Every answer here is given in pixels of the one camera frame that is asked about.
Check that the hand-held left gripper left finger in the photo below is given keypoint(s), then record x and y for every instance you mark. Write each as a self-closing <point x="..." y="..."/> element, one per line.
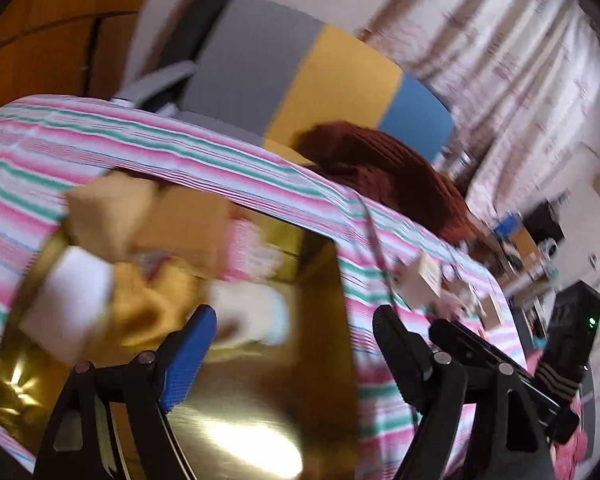
<point x="190" y="360"/>

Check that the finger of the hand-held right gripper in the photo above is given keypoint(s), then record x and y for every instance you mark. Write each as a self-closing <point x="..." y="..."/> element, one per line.
<point x="480" y="347"/>

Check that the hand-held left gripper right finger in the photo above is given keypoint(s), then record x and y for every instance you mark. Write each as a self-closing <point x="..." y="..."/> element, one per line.
<point x="395" y="345"/>

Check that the small beige box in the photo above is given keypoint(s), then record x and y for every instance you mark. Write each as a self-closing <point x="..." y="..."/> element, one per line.
<point x="422" y="280"/>

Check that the white packet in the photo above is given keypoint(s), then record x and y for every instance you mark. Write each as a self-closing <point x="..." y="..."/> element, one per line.
<point x="250" y="310"/>

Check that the gold metal tin container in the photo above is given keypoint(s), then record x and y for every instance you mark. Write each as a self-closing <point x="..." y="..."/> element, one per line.
<point x="260" y="410"/>

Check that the tan cracker packet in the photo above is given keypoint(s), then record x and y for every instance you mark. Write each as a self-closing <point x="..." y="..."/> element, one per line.
<point x="105" y="210"/>

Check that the mustard yellow packet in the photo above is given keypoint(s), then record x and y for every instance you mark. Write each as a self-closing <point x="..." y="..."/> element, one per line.
<point x="145" y="305"/>

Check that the blue capped bottle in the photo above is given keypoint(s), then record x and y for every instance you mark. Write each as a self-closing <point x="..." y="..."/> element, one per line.
<point x="509" y="225"/>

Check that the pink patterned cloth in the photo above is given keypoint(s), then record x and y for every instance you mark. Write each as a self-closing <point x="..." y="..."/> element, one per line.
<point x="575" y="445"/>

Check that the pink packet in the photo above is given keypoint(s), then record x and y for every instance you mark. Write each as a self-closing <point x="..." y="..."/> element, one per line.
<point x="250" y="250"/>

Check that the brown box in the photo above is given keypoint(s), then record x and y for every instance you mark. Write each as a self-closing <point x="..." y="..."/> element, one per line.
<point x="185" y="230"/>

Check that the maroon cloth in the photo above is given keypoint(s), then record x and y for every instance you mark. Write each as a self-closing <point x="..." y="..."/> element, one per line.
<point x="380" y="170"/>

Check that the white grey carton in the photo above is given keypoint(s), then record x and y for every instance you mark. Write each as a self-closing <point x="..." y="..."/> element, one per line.
<point x="460" y="165"/>

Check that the pink green striped tablecloth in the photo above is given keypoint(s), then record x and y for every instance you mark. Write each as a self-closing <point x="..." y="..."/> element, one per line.
<point x="130" y="140"/>

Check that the starfish print curtain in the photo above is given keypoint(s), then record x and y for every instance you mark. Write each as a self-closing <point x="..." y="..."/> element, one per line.
<point x="505" y="60"/>

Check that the grey yellow blue chair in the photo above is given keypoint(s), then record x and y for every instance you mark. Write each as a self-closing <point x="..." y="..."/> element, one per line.
<point x="260" y="60"/>

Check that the black rolled mat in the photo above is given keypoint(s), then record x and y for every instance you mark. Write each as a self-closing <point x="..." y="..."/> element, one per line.
<point x="200" y="15"/>

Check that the wooden cabinet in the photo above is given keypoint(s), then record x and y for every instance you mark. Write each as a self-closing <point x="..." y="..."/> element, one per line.
<point x="40" y="35"/>

